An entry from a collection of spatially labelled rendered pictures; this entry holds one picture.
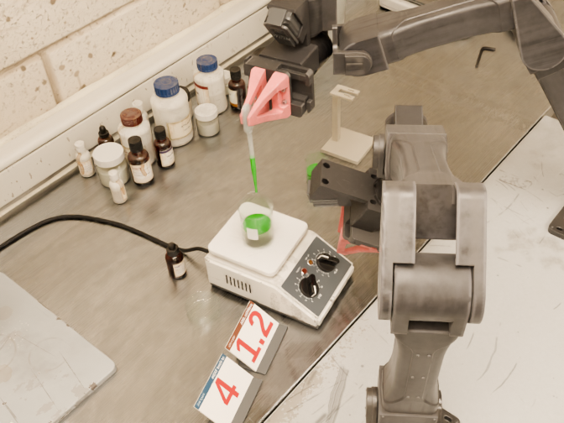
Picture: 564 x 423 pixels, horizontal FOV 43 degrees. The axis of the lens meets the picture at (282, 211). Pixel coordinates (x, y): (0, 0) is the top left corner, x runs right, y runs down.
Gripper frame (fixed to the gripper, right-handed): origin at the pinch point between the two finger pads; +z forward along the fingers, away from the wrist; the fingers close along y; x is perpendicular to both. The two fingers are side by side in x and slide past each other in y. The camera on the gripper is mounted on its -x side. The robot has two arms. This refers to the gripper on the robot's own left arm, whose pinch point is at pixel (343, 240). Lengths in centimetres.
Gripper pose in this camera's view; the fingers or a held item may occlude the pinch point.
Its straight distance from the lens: 106.7
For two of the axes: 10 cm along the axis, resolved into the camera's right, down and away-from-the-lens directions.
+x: 9.2, 2.8, 2.9
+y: -0.9, 8.5, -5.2
